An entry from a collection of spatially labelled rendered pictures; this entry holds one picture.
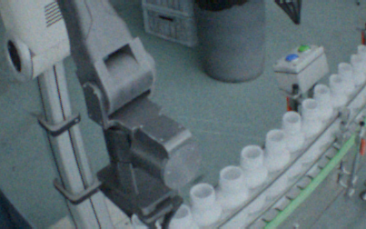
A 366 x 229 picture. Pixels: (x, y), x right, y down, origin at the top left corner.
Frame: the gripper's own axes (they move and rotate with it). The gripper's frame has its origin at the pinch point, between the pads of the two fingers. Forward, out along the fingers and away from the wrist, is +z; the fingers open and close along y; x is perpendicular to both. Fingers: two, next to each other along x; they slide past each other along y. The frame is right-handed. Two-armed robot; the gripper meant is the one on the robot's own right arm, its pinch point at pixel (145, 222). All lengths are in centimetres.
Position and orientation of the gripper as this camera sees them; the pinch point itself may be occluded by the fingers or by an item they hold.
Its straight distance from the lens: 83.4
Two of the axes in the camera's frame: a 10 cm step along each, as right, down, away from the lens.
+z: 0.9, 8.0, 6.0
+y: 7.0, 3.8, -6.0
